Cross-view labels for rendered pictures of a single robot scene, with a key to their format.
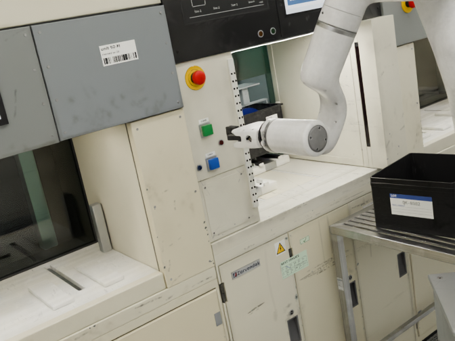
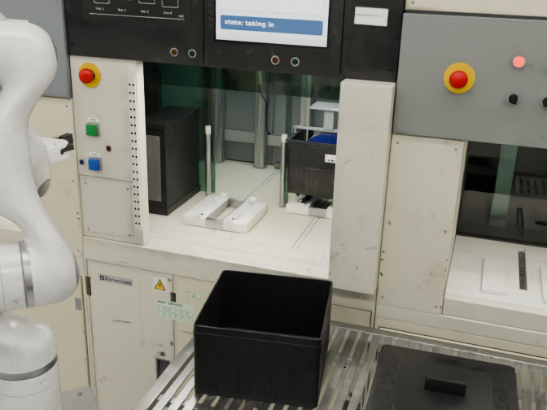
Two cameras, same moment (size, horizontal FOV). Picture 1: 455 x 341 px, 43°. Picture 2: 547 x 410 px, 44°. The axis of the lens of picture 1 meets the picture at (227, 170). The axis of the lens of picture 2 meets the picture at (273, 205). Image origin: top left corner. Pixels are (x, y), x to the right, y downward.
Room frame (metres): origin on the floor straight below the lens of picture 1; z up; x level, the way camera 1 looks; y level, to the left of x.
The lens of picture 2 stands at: (0.93, -1.70, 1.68)
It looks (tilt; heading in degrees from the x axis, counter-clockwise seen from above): 21 degrees down; 52
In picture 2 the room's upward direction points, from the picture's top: 2 degrees clockwise
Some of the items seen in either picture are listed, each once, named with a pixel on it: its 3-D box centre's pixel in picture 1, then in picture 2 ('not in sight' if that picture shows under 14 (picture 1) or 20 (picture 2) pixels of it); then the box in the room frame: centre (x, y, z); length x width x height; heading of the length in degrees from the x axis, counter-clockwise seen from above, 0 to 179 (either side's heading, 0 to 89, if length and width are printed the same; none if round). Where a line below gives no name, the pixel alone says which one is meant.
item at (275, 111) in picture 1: (248, 123); (327, 153); (2.38, -0.12, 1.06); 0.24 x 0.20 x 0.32; 125
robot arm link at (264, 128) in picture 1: (274, 135); not in sight; (1.39, -0.13, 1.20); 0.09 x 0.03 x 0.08; 125
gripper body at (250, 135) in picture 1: (258, 134); (40, 151); (1.45, -0.09, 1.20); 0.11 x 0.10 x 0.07; 35
